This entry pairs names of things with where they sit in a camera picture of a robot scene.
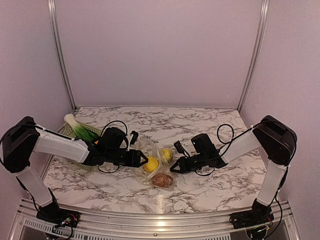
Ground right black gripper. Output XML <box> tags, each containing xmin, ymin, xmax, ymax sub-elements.
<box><xmin>170</xmin><ymin>152</ymin><xmax>208</xmax><ymax>174</ymax></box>

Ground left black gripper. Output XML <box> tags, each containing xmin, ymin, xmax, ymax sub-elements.
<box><xmin>105</xmin><ymin>149</ymin><xmax>149</xmax><ymax>168</ymax></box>

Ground fake yellow lemon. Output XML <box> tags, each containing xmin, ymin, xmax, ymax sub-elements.
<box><xmin>143</xmin><ymin>156</ymin><xmax>159</xmax><ymax>173</ymax></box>

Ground fake yellow corn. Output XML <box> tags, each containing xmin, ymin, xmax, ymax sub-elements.
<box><xmin>160</xmin><ymin>148</ymin><xmax>173</xmax><ymax>164</ymax></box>

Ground clear polka dot zip bag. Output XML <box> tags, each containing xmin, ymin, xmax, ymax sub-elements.
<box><xmin>132</xmin><ymin>138</ymin><xmax>177</xmax><ymax>191</ymax></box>

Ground fake brown potato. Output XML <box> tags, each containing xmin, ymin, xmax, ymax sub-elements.
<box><xmin>151</xmin><ymin>173</ymin><xmax>174</xmax><ymax>188</ymax></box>

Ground fake green bok choy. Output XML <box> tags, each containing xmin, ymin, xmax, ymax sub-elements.
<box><xmin>64</xmin><ymin>114</ymin><xmax>99</xmax><ymax>142</ymax></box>

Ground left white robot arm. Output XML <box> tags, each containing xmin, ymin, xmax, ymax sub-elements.
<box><xmin>0</xmin><ymin>116</ymin><xmax>149</xmax><ymax>223</ymax></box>

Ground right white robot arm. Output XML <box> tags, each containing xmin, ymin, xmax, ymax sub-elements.
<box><xmin>170</xmin><ymin>115</ymin><xmax>298</xmax><ymax>224</ymax></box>

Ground pale green plastic basket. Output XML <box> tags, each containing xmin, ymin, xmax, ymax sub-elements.
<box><xmin>56</xmin><ymin>122</ymin><xmax>103</xmax><ymax>172</ymax></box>

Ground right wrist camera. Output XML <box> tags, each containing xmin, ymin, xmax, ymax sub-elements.
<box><xmin>173</xmin><ymin>140</ymin><xmax>190</xmax><ymax>158</ymax></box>

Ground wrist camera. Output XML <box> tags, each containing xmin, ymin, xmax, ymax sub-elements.
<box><xmin>127</xmin><ymin>130</ymin><xmax>139</xmax><ymax>151</ymax></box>
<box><xmin>173</xmin><ymin>140</ymin><xmax>190</xmax><ymax>158</ymax></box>

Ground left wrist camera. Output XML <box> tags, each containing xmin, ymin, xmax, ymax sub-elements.
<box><xmin>127</xmin><ymin>130</ymin><xmax>139</xmax><ymax>151</ymax></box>

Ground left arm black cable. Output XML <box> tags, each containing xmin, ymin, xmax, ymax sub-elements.
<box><xmin>97</xmin><ymin>120</ymin><xmax>131</xmax><ymax>175</ymax></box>

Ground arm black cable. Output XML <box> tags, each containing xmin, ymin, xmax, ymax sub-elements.
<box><xmin>194</xmin><ymin>123</ymin><xmax>288</xmax><ymax>226</ymax></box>
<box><xmin>97</xmin><ymin>120</ymin><xmax>131</xmax><ymax>175</ymax></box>

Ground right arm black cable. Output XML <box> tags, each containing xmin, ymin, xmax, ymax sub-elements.
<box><xmin>194</xmin><ymin>123</ymin><xmax>288</xmax><ymax>226</ymax></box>

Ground front aluminium table rail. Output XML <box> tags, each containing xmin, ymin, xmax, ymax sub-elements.
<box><xmin>14</xmin><ymin>198</ymin><xmax>301</xmax><ymax>240</ymax></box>

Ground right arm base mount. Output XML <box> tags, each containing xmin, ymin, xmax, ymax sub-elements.
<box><xmin>229</xmin><ymin>199</ymin><xmax>275</xmax><ymax>229</ymax></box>

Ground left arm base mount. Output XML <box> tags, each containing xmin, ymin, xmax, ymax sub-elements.
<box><xmin>36</xmin><ymin>195</ymin><xmax>81</xmax><ymax>228</ymax></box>

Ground left aluminium frame post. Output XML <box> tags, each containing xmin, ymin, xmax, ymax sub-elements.
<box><xmin>47</xmin><ymin>0</ymin><xmax>77</xmax><ymax>113</ymax></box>

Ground aluminium frame post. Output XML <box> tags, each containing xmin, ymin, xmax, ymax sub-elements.
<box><xmin>237</xmin><ymin>0</ymin><xmax>270</xmax><ymax>113</ymax></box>
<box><xmin>47</xmin><ymin>0</ymin><xmax>77</xmax><ymax>113</ymax></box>

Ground right aluminium frame post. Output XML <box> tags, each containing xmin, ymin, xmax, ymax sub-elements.
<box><xmin>237</xmin><ymin>0</ymin><xmax>270</xmax><ymax>113</ymax></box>

